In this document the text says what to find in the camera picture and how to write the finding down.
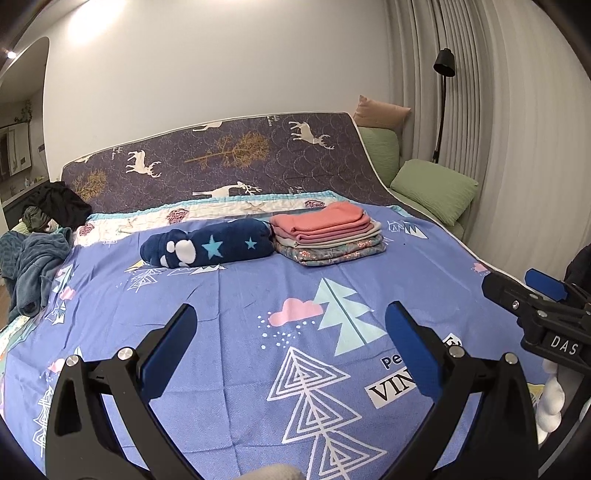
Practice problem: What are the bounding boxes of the blue patterned bed sheet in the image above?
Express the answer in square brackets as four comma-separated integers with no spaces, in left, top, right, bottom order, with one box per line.
[1,206,546,479]

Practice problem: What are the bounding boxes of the green pillow near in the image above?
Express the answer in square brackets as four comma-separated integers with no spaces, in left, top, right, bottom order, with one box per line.
[391,159,479,226]

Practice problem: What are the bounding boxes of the green pillow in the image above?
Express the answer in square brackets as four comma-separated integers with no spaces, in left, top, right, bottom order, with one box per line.
[391,159,479,226]
[359,127,400,186]

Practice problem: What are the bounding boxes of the black clothing pile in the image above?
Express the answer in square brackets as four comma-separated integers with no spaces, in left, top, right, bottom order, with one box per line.
[21,181,92,232]

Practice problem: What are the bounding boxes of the green pillow far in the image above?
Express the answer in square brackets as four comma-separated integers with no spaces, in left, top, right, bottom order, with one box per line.
[359,127,400,186]

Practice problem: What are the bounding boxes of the peach pillow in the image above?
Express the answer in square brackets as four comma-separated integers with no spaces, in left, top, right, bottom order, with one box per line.
[353,95,412,132]

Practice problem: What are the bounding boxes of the stack of folded clothes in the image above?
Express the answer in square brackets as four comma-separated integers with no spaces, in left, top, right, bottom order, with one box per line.
[270,201,386,267]

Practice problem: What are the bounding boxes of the teal fleece blanket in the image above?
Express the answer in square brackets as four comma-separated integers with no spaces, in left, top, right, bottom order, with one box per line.
[1,228,72,323]

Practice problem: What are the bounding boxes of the rolled navy star blanket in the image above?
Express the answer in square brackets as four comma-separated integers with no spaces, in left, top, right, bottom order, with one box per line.
[139,218,274,269]

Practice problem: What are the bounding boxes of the dark deer print mattress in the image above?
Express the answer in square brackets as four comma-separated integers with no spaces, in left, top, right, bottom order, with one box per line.
[61,113,399,213]

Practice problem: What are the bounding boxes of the white quilt strip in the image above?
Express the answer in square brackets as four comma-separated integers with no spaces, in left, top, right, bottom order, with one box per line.
[73,191,345,247]

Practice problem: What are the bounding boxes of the black floor lamp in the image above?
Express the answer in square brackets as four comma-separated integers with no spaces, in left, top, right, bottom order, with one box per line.
[432,48,456,163]

